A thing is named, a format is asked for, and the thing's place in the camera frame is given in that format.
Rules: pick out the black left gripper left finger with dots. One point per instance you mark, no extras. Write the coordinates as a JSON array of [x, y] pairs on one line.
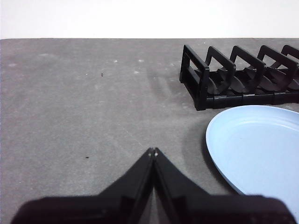
[[109, 205]]

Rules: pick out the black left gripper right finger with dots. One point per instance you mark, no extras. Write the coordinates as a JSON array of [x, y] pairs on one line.
[[198, 205]]

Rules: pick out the blue round plate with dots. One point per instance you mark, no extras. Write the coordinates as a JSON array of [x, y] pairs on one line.
[[259, 149]]

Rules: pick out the black plastic plate rack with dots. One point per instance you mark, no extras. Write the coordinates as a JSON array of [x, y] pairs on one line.
[[240, 93]]

